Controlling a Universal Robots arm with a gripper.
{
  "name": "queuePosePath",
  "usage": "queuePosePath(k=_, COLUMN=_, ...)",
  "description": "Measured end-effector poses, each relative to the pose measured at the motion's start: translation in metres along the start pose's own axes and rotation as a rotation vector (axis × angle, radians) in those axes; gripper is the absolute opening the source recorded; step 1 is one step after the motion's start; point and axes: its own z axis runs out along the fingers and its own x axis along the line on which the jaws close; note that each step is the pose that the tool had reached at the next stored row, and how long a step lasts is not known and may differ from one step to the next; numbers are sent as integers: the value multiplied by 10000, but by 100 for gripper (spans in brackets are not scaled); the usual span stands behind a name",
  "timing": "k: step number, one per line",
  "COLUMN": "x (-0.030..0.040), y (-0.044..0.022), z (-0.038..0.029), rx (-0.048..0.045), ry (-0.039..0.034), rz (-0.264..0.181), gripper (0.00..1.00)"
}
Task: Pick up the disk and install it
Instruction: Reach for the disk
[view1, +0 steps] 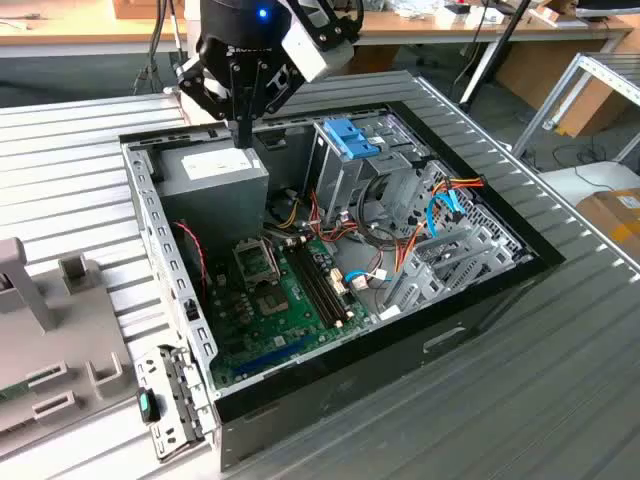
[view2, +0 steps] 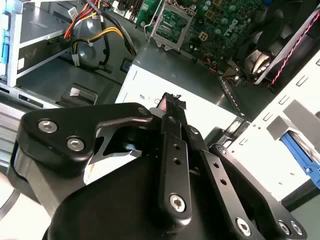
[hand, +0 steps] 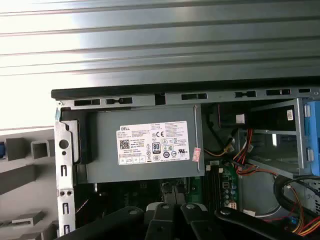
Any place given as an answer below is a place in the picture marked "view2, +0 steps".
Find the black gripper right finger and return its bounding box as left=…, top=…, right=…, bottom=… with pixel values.
left=173, top=94, right=310, bottom=240

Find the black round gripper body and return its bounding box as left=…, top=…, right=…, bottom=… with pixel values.
left=47, top=149, right=241, bottom=240

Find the hard disk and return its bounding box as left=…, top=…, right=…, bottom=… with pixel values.
left=279, top=129, right=320, bottom=190

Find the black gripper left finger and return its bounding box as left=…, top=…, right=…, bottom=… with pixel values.
left=7, top=92, right=194, bottom=226

